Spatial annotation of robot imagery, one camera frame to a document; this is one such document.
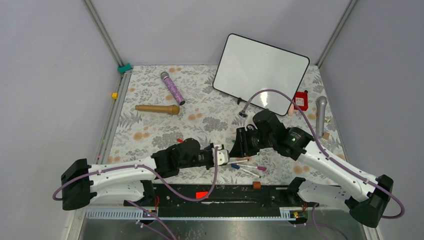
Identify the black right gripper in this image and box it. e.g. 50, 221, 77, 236
228, 126, 275, 158

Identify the white whiteboard black frame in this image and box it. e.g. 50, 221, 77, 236
212, 33, 310, 116

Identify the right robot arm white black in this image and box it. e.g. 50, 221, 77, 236
229, 110, 394, 228

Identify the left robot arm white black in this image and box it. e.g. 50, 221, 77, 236
52, 138, 230, 211

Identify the black cap whiteboard marker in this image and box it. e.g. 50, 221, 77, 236
227, 159, 250, 165

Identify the blue cap whiteboard marker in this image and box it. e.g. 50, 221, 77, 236
230, 164, 261, 179

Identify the pink cap whiteboard marker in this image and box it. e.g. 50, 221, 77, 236
236, 163, 267, 171

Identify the red tape patch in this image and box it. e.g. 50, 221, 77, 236
195, 191, 209, 199

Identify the brown small block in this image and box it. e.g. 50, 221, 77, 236
252, 181, 262, 190

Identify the peach cylinder toy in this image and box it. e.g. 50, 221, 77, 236
287, 104, 295, 116

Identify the gold toy microphone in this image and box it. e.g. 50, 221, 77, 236
134, 105, 180, 115

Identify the red small box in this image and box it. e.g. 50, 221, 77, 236
294, 90, 309, 111

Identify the floral table mat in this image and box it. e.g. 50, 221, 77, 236
100, 65, 333, 185

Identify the silver toy microphone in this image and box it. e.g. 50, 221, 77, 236
315, 96, 328, 138

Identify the purple glitter toy microphone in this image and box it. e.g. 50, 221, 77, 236
160, 71, 186, 106

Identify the teal corner clip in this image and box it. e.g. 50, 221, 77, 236
117, 63, 133, 74

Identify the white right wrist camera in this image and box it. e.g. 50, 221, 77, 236
244, 115, 257, 131

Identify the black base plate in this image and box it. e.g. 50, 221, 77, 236
135, 183, 314, 211

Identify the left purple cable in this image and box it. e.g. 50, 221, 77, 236
52, 145, 221, 240

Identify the purple cable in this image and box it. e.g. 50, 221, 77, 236
52, 145, 221, 240
239, 89, 406, 240

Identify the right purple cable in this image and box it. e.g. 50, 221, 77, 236
239, 89, 406, 240

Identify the slotted cable duct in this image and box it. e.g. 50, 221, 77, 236
85, 205, 308, 221

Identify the right aluminium frame post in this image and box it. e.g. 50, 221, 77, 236
315, 0, 359, 69

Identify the aluminium frame post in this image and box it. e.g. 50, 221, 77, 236
82, 0, 124, 67
315, 0, 359, 69

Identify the left aluminium frame post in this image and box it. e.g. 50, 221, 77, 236
82, 0, 124, 67

